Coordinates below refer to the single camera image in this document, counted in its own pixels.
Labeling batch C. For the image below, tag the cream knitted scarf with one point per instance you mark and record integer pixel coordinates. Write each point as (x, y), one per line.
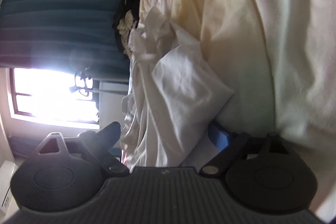
(124, 26)

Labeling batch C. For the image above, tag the window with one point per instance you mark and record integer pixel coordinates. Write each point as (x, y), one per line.
(39, 98)

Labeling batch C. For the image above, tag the pile of dark clothes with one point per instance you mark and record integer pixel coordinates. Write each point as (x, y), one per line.
(123, 6)

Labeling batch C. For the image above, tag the white garment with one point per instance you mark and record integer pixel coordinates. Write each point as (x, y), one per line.
(181, 87)

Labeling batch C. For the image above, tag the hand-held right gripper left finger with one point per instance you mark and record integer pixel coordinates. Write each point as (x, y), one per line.
(105, 137)

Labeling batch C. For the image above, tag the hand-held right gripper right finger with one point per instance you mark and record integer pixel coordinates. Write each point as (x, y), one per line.
(218, 134)

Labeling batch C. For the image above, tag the pastel bed sheet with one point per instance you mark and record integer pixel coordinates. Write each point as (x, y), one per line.
(262, 29)

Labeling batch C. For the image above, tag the garment steamer stand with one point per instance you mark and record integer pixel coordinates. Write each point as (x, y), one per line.
(84, 82)

